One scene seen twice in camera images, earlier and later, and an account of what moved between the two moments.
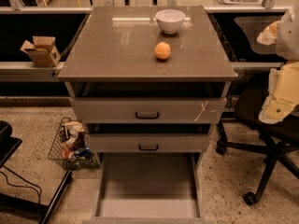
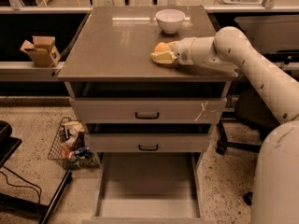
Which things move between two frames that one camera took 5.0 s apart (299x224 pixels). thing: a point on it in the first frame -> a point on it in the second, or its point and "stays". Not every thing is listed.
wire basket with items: [70, 147] stays
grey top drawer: [148, 103] stays
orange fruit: [163, 49] stays
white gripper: [289, 37] -> [183, 51]
